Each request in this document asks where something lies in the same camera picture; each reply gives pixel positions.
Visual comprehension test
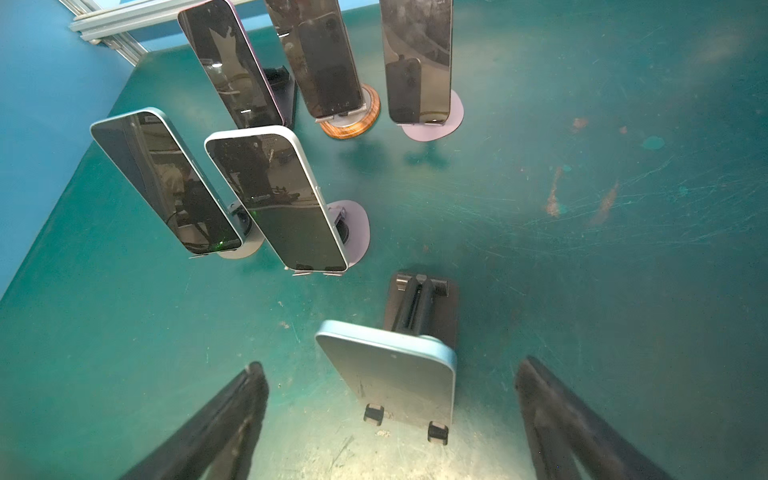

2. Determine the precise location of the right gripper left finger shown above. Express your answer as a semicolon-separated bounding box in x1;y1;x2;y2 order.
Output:
122;362;269;479

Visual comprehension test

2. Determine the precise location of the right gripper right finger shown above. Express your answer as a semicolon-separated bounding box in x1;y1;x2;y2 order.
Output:
515;356;671;479

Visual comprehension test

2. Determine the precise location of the black folding phone stand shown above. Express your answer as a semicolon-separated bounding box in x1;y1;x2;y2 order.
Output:
364;273;458;446

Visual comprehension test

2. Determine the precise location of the white-edged phone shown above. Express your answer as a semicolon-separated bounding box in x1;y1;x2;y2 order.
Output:
204;125;349;274

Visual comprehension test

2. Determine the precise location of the grey round stand front left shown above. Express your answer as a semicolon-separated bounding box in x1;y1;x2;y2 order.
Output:
184;202;264;260

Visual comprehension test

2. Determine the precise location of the grey round stand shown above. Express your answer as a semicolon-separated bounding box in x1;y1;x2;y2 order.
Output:
184;202;264;260
290;200;371;276
400;90;465;143

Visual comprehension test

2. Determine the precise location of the grey round stand front middle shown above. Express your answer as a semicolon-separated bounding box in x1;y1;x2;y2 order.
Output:
290;200;371;276

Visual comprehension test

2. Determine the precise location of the light blue phone front left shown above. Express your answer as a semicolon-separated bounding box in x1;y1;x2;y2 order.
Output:
90;107;246;256

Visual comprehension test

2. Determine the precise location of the grey round stand back right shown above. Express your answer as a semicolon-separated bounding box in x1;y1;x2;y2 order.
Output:
400;90;465;143

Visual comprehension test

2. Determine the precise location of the round wooden phone stand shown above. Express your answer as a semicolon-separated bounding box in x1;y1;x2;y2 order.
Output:
315;84;381;140

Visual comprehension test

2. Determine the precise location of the black stand back left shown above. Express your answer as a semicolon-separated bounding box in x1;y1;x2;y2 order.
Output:
264;66;296;129

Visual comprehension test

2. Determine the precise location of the pink-edged phone back left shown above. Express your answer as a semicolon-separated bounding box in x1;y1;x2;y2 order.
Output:
177;0;285;129

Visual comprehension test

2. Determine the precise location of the dark phone back right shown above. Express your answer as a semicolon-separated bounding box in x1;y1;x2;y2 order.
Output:
379;0;453;124

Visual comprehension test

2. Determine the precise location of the dark phone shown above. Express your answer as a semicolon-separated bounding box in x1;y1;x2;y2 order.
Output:
379;0;453;124
265;0;364;119

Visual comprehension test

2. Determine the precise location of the dark phone back middle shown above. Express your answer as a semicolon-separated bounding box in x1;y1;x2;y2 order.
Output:
265;0;364;119

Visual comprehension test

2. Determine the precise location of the horizontal aluminium frame bar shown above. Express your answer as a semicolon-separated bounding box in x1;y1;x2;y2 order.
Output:
59;0;200;66

